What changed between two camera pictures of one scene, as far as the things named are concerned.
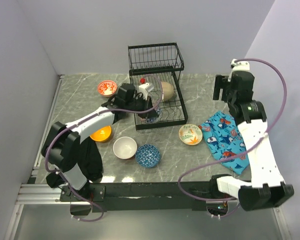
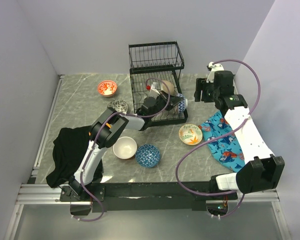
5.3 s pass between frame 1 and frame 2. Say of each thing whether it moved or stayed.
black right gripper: moved
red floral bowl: stayed
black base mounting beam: stayed
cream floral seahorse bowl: stayed
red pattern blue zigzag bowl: moved
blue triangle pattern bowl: stayed
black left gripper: moved
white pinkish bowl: stayed
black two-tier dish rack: stayed
